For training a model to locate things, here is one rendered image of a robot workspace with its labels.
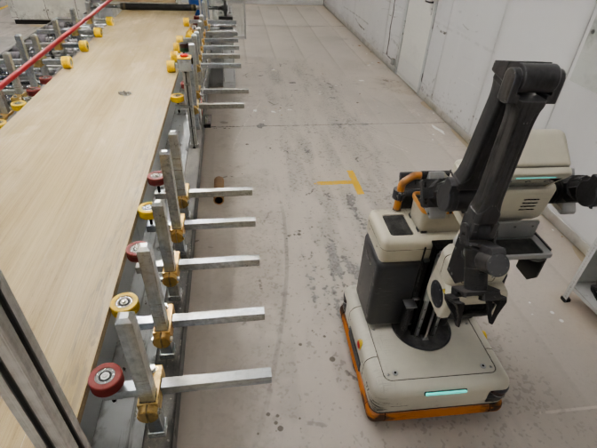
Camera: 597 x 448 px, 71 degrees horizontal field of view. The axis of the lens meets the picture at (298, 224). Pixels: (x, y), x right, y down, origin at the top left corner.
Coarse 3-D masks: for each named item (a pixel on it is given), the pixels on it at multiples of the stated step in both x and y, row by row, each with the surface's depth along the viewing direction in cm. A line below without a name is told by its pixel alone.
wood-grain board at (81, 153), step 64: (128, 64) 313; (64, 128) 220; (128, 128) 223; (0, 192) 170; (64, 192) 172; (128, 192) 174; (0, 256) 139; (64, 256) 141; (64, 320) 119; (64, 384) 103
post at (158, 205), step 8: (160, 200) 131; (152, 208) 130; (160, 208) 130; (160, 216) 132; (160, 224) 134; (168, 224) 137; (160, 232) 135; (168, 232) 137; (160, 240) 137; (168, 240) 138; (160, 248) 139; (168, 248) 140; (168, 256) 142; (168, 264) 144; (168, 288) 150; (176, 288) 150
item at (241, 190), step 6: (156, 192) 189; (162, 192) 189; (192, 192) 190; (198, 192) 191; (204, 192) 191; (210, 192) 192; (216, 192) 192; (222, 192) 193; (228, 192) 193; (234, 192) 193; (240, 192) 194; (246, 192) 194; (156, 198) 189; (162, 198) 190
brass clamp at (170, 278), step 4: (176, 252) 153; (176, 256) 152; (176, 260) 150; (176, 264) 148; (176, 268) 146; (164, 272) 145; (168, 272) 145; (172, 272) 145; (176, 272) 145; (164, 276) 144; (168, 276) 143; (172, 276) 144; (176, 276) 145; (164, 280) 144; (168, 280) 144; (172, 280) 144; (176, 280) 145; (164, 284) 145; (168, 284) 145; (172, 284) 146
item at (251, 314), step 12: (192, 312) 134; (204, 312) 134; (216, 312) 134; (228, 312) 134; (240, 312) 134; (252, 312) 134; (264, 312) 135; (144, 324) 130; (180, 324) 132; (192, 324) 133
